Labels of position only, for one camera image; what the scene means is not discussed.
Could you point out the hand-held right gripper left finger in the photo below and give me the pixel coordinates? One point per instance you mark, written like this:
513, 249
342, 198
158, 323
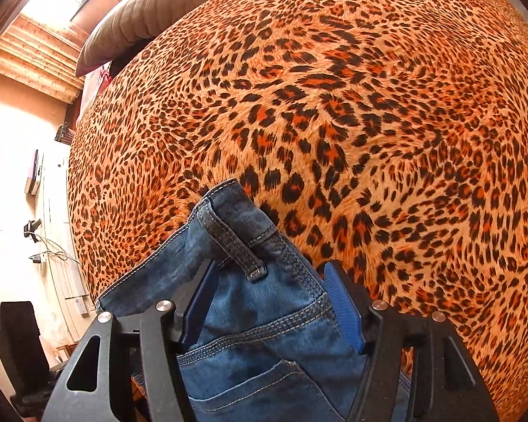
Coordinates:
198, 312

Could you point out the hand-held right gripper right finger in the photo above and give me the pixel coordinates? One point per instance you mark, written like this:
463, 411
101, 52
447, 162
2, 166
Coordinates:
343, 307

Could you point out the blue denim pants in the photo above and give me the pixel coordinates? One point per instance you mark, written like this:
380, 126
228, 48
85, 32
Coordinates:
264, 316

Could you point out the white slatted panel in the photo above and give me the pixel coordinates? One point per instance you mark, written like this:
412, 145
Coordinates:
64, 250

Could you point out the black chair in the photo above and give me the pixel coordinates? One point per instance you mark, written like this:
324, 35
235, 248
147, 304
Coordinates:
17, 347

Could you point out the black charger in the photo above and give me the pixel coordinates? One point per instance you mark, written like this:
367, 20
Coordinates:
32, 230

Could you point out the leopard print blanket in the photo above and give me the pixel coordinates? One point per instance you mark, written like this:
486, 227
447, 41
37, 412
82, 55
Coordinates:
356, 118

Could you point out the small dark basket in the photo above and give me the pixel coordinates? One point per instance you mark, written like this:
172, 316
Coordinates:
64, 133

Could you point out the patterned curtain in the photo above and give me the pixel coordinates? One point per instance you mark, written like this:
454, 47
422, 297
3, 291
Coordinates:
35, 57

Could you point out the ribbed bed quilt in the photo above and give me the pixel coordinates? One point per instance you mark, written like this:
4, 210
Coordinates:
149, 13

